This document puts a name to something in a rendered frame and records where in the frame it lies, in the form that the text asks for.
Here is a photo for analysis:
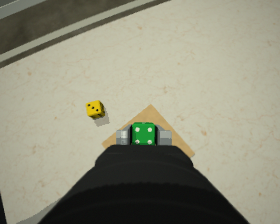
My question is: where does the yellow die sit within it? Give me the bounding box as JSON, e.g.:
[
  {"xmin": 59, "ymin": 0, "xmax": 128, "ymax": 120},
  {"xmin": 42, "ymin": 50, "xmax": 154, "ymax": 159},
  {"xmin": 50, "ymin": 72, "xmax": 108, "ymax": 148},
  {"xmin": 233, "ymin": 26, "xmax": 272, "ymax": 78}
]
[{"xmin": 86, "ymin": 100, "xmax": 105, "ymax": 119}]

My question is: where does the tan square mat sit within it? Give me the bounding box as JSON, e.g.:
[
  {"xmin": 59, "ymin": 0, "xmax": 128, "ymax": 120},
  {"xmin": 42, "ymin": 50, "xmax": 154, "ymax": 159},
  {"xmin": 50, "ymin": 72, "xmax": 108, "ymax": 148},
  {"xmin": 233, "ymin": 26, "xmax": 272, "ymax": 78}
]
[{"xmin": 102, "ymin": 104, "xmax": 195, "ymax": 158}]

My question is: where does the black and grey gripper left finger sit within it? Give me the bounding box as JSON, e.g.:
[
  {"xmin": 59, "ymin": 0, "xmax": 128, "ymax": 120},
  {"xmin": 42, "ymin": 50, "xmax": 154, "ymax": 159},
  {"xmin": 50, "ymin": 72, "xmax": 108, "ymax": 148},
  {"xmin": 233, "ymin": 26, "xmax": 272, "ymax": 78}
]
[{"xmin": 116, "ymin": 124, "xmax": 133, "ymax": 145}]

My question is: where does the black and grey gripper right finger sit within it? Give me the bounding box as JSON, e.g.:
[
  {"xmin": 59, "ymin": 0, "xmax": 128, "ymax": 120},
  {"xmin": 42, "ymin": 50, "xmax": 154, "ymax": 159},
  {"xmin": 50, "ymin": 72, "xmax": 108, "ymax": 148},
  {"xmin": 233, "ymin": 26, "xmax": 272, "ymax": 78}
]
[{"xmin": 155, "ymin": 125, "xmax": 172, "ymax": 145}]

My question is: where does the green die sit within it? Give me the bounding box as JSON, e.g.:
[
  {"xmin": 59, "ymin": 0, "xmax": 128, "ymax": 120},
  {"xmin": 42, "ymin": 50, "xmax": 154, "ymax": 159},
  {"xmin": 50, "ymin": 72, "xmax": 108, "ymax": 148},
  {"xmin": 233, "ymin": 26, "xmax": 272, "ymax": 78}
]
[{"xmin": 132, "ymin": 122, "xmax": 155, "ymax": 145}]

